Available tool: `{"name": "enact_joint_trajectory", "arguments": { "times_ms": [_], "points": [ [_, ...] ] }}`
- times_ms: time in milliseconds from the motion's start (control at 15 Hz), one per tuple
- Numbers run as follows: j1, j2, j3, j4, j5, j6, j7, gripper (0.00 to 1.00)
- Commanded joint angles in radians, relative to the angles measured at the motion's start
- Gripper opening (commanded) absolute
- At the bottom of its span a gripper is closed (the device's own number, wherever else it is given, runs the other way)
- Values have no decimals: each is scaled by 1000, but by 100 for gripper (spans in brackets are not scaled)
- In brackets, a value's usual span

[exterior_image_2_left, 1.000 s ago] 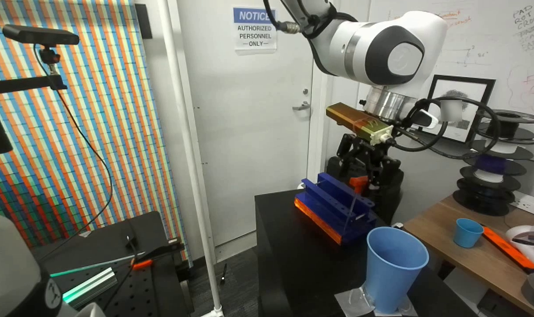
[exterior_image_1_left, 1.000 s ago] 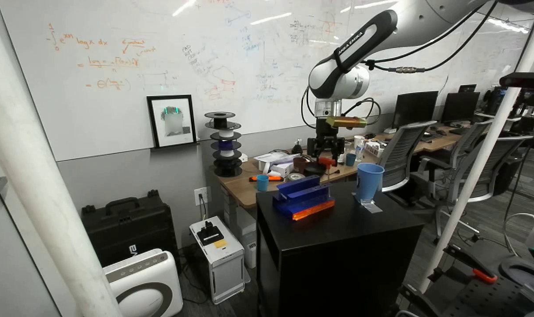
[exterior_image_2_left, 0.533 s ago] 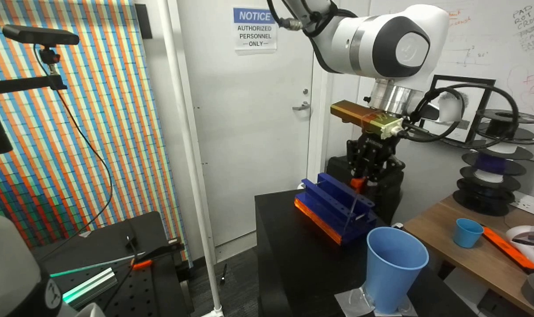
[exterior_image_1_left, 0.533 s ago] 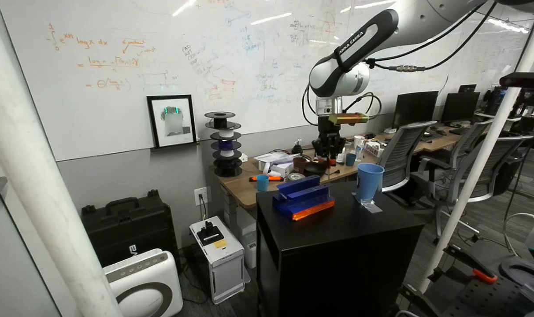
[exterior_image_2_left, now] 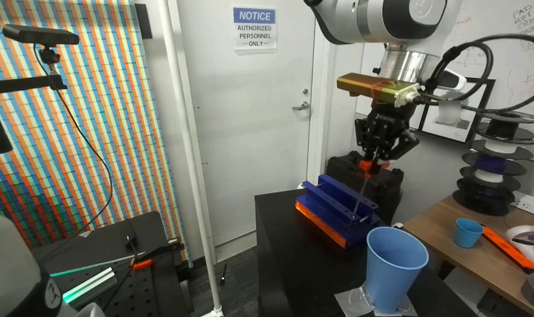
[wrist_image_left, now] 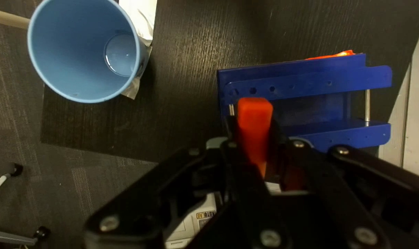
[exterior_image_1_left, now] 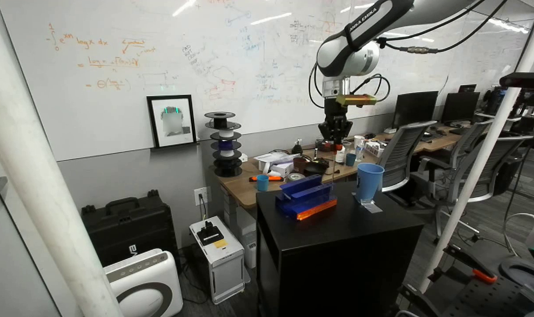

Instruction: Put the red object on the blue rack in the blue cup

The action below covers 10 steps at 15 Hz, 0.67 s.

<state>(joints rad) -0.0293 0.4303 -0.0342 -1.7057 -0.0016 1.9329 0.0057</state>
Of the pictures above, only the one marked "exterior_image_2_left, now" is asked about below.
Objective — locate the large light blue cup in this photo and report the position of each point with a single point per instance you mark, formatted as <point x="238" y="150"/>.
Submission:
<point x="392" y="265"/>

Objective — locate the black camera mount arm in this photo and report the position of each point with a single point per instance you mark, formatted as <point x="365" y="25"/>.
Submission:
<point x="20" y="85"/>

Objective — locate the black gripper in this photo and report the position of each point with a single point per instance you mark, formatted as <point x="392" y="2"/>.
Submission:
<point x="388" y="126"/>

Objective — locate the grey cup base plate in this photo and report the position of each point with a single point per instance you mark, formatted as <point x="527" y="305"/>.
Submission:
<point x="351" y="304"/>

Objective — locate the framed portrait picture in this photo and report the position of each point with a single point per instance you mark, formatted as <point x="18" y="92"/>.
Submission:
<point x="453" y="117"/>

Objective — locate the white door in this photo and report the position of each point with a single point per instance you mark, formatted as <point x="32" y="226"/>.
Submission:
<point x="249" y="147"/>

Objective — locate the small orange piece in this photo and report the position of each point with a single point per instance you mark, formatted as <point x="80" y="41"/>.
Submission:
<point x="143" y="265"/>

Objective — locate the small red object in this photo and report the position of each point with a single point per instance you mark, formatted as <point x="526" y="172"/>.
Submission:
<point x="367" y="168"/>

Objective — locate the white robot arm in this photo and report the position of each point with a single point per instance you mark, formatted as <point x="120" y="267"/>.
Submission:
<point x="365" y="20"/>

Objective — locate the stack of filament spools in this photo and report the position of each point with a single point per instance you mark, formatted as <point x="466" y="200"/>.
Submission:
<point x="492" y="182"/>

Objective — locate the white power strip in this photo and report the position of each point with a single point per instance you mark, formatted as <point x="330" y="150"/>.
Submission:
<point x="533" y="205"/>

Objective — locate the multicolour striped backdrop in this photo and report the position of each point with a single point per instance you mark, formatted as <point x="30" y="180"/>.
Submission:
<point x="101" y="106"/>

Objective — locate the gold wrist camera bar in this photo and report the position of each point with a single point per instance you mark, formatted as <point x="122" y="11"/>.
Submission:
<point x="374" y="89"/>

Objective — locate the white handheld device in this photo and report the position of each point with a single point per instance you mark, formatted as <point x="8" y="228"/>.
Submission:
<point x="527" y="238"/>

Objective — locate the thin green lit bar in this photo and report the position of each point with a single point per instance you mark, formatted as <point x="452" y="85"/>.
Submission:
<point x="90" y="267"/>

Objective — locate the blue notice sign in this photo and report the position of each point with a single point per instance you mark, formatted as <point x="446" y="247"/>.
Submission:
<point x="254" y="27"/>

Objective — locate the orange flat tool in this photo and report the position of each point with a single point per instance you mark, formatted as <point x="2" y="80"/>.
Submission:
<point x="506" y="247"/>

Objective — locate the small blue cup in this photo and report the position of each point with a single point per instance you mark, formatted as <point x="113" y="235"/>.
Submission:
<point x="468" y="233"/>

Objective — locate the black perforated breadboard table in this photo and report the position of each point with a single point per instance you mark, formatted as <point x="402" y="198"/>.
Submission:
<point x="143" y="293"/>

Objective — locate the wooden table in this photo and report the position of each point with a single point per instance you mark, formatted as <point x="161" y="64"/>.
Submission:
<point x="453" y="258"/>

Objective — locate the white PVC pole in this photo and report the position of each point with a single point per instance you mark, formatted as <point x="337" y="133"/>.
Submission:
<point x="193" y="177"/>

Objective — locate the blue rack with orange edge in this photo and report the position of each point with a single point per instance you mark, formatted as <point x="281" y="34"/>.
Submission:
<point x="330" y="205"/>

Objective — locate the white rounded machine base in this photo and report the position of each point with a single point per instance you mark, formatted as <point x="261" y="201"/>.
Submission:
<point x="4" y="270"/>

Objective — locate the black camera bar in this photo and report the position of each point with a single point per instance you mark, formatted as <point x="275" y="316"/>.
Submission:
<point x="39" y="36"/>

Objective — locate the black case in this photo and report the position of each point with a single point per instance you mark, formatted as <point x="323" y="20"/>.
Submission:
<point x="390" y="187"/>

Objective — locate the whiteboard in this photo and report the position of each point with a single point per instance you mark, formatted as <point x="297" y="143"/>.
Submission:
<point x="524" y="71"/>

